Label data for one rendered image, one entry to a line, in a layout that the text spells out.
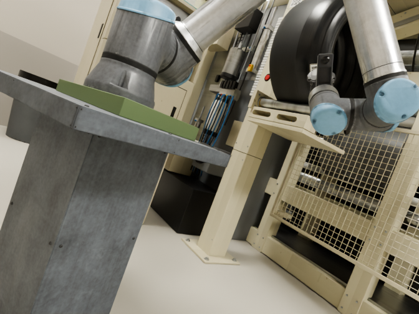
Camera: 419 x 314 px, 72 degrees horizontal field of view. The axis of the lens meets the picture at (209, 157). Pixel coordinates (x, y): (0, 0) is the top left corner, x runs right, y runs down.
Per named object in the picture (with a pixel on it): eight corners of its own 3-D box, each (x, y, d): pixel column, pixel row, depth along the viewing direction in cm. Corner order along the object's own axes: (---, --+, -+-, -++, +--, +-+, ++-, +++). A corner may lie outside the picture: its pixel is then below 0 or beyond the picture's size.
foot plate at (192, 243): (181, 239, 175) (182, 235, 174) (214, 242, 191) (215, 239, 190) (204, 263, 153) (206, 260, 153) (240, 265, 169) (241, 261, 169)
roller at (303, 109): (262, 96, 152) (265, 103, 155) (257, 101, 151) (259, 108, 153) (319, 103, 125) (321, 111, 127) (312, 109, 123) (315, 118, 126)
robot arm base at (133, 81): (113, 94, 66) (127, 52, 66) (68, 81, 76) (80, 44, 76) (166, 116, 82) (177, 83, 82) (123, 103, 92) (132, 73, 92)
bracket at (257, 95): (247, 106, 152) (254, 89, 151) (292, 130, 175) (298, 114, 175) (251, 107, 149) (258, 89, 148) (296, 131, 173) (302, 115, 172)
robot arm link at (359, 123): (404, 129, 73) (351, 127, 76) (388, 134, 84) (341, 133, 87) (407, 92, 73) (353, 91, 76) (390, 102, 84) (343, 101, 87)
